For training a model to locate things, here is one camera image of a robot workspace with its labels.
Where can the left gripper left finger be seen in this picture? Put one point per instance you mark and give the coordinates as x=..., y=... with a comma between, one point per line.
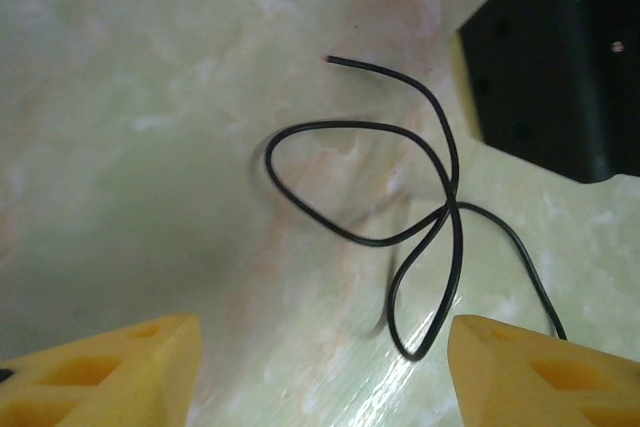
x=100, y=377

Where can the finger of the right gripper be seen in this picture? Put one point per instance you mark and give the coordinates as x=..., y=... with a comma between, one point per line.
x=560, y=62

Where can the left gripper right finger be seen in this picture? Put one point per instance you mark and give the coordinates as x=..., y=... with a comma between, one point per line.
x=540, y=387

